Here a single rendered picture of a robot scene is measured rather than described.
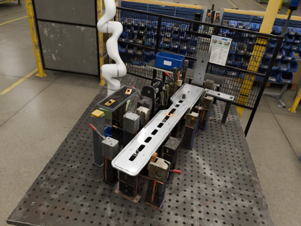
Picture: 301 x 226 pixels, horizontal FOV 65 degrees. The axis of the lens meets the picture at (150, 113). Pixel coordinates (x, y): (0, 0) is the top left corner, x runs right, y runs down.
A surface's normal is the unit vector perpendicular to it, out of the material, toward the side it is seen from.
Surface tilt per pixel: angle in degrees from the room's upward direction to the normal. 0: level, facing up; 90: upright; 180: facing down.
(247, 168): 0
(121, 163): 0
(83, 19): 92
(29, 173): 0
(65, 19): 93
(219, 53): 90
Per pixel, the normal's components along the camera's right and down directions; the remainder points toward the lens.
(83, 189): 0.08, -0.84
